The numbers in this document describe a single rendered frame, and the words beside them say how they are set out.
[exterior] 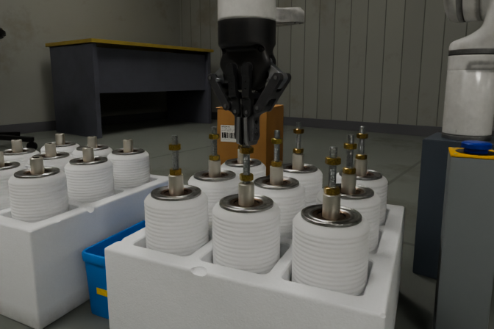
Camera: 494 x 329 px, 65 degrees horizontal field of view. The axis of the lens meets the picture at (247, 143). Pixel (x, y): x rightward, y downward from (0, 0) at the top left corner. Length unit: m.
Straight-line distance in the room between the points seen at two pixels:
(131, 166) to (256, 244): 0.48
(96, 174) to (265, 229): 0.44
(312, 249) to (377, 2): 2.97
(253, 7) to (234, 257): 0.32
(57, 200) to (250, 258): 0.40
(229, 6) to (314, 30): 3.05
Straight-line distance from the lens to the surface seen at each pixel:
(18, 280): 0.80
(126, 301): 0.63
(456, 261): 0.68
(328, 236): 0.47
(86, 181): 0.84
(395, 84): 3.24
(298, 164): 0.74
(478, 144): 0.65
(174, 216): 0.56
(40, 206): 0.78
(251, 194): 0.53
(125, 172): 0.93
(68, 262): 0.80
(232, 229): 0.51
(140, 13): 4.21
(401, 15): 3.27
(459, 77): 0.89
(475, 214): 0.66
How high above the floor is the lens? 0.42
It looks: 9 degrees down
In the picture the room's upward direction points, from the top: straight up
